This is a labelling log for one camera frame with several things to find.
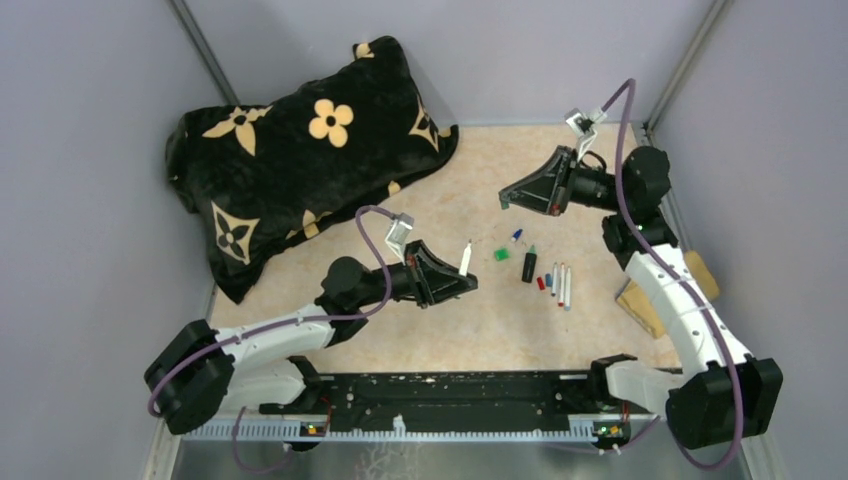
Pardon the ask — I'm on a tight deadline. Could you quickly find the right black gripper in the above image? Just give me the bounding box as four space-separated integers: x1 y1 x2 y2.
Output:
501 146 628 217

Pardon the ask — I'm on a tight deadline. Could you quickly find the white green-tip pen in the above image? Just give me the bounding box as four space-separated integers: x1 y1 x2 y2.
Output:
458 240 473 277

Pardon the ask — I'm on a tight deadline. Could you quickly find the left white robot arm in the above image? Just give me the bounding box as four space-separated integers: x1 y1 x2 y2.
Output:
143 240 478 435

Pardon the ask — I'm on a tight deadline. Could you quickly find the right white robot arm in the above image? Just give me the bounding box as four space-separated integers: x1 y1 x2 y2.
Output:
498 146 784 450

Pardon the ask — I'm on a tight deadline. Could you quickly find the white blue-tip pen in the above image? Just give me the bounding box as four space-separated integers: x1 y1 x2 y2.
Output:
549 262 559 297

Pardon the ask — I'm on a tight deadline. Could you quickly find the white light-blue pen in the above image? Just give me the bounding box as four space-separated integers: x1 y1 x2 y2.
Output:
563 266 572 311

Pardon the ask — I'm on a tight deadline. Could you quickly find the black green highlighter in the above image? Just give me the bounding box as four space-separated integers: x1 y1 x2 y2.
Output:
521 245 538 283

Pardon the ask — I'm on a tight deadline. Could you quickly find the black floral plush blanket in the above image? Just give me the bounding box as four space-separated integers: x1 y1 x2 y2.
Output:
164 36 460 303

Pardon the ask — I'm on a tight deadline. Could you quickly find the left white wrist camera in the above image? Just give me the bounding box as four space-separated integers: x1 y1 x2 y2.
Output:
384 213 415 260

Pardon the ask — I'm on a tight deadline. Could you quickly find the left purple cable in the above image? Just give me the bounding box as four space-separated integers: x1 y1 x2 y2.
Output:
146 205 405 475

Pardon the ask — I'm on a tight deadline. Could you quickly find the purple cable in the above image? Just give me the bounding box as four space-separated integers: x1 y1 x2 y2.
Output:
146 205 405 475
599 78 747 473

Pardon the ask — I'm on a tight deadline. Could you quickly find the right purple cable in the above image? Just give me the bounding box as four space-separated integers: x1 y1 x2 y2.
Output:
599 78 747 473

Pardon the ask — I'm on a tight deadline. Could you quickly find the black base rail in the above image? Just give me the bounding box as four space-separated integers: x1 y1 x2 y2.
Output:
258 370 644 438

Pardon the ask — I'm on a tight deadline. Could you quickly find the grey cable duct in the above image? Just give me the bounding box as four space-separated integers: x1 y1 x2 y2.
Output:
183 419 597 443

